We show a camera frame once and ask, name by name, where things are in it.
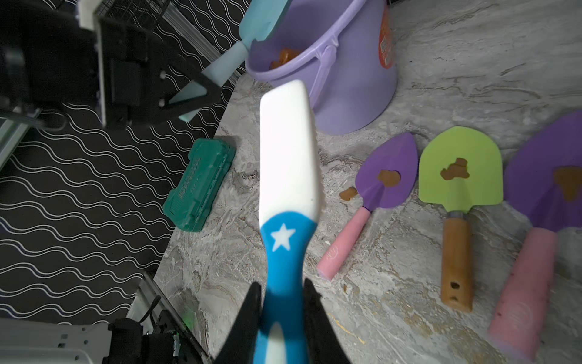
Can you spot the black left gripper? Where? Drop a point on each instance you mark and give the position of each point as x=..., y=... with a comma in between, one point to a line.
x=124, y=71

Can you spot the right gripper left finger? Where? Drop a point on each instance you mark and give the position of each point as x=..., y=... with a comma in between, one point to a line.
x=240, y=344

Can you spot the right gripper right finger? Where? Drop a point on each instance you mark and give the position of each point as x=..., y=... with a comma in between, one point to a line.
x=322, y=343

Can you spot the white brush blue handle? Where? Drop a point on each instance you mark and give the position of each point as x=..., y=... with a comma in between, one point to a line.
x=290, y=204

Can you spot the light blue trowel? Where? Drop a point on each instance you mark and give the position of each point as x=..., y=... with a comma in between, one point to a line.
x=261, y=19

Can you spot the light green trowel wooden handle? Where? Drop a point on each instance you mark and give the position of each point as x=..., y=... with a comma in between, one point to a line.
x=459, y=169

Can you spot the brown soil pieces on table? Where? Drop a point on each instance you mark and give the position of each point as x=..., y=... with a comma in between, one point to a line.
x=348, y=194

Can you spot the purple plastic bucket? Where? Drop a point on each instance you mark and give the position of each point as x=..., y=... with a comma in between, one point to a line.
x=342, y=51

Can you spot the green plastic tool case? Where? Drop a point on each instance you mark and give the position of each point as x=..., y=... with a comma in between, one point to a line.
x=190, y=203

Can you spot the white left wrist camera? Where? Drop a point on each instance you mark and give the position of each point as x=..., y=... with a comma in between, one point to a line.
x=86, y=11

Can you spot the black wire basket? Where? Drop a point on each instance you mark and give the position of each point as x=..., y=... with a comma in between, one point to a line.
x=141, y=13

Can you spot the small purple trowel pink handle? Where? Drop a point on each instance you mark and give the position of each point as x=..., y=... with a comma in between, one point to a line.
x=542, y=182

